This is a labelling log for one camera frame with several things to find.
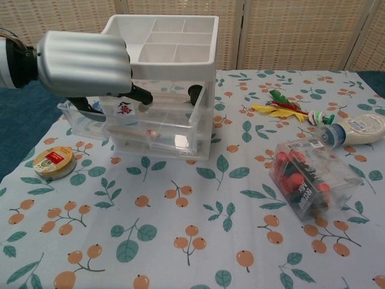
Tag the woven folding screen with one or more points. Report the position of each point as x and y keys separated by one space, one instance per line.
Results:
x=285 y=36

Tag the small black cap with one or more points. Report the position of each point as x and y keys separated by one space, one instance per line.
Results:
x=194 y=91

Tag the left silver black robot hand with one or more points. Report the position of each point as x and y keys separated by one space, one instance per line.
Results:
x=84 y=63

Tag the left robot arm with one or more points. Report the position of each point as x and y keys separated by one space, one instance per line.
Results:
x=15 y=63

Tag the floral tablecloth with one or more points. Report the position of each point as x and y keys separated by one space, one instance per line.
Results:
x=192 y=241

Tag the clear plastic tomato container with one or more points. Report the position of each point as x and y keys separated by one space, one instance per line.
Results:
x=312 y=177

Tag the round yellow tin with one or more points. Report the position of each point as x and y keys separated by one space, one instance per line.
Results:
x=54 y=162

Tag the clear plastic drawer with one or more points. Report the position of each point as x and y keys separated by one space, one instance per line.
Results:
x=201 y=150
x=206 y=120
x=168 y=132

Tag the mayonnaise squeeze bottle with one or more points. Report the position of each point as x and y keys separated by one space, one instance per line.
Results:
x=361 y=129

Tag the dark blue table cover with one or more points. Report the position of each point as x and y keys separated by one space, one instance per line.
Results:
x=27 y=126

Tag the white blue mahjong tile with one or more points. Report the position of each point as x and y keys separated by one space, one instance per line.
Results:
x=121 y=108

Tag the wooden pencil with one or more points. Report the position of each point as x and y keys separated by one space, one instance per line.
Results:
x=129 y=131

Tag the white drawer organizer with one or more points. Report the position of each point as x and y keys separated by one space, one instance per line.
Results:
x=180 y=64

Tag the colourful feather shuttlecock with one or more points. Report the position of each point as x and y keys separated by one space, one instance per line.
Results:
x=279 y=110

